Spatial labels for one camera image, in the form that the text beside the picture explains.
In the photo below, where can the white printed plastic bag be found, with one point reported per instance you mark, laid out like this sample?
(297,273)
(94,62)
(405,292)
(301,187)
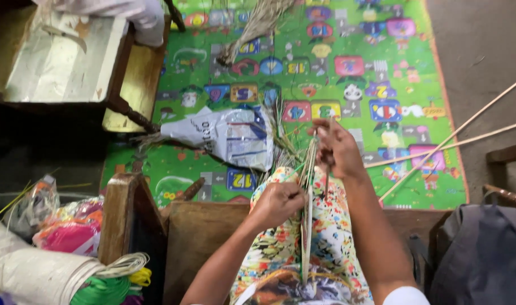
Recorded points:
(228,135)

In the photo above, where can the white cloth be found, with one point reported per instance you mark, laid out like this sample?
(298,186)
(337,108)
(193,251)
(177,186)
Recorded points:
(135,15)

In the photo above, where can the person's right hand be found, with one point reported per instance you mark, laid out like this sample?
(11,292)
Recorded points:
(342,148)

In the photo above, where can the dark wooden stick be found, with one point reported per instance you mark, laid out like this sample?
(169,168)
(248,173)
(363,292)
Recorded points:
(175,15)

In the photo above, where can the green printed play mat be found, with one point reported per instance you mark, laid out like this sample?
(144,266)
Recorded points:
(359,76)

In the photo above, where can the flat pale wooden stick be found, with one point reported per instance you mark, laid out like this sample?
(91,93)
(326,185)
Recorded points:
(307,237)

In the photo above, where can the person's right fingers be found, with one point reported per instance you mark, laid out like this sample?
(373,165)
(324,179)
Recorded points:
(323,133)

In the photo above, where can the person's left hand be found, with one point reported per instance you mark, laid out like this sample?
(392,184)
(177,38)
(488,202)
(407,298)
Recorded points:
(277,205)

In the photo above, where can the brown wooden frame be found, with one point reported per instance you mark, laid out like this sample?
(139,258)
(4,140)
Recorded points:
(116,212)

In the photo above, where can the white sack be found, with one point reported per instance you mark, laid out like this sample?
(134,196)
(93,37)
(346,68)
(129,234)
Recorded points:
(25,271)

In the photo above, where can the clear plastic bag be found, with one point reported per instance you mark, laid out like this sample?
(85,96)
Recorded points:
(31,207)

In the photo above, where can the dry grey grass bundle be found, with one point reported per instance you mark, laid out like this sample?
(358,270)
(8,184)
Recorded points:
(253,29)

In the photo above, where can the wooden bench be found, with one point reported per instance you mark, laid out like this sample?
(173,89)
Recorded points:
(198,241)

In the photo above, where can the person's floral clothing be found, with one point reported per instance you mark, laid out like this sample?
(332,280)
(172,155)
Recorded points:
(334,237)

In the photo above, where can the long thin pale stick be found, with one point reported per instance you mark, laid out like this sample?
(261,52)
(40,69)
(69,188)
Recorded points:
(457,131)
(452,145)

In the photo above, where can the person's white sleeve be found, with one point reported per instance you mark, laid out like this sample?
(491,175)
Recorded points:
(406,296)

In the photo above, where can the dark grey bag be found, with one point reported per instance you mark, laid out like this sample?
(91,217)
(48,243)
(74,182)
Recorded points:
(482,254)

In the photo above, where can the person's left fingers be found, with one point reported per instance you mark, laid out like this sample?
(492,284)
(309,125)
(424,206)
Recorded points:
(297,200)

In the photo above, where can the grass bundle under bag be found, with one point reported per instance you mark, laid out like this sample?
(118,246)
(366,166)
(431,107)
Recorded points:
(150,139)

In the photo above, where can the bunch of thin grass stalks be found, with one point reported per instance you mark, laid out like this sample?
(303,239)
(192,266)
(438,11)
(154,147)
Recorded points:
(309,163)

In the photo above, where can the wooden chair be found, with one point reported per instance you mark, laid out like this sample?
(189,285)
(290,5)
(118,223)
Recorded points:
(505,173)

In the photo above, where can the pink plastic bag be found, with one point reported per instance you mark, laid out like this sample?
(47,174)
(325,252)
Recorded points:
(69,231)

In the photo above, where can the wooden stool with metal top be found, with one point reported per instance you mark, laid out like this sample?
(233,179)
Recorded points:
(67,63)

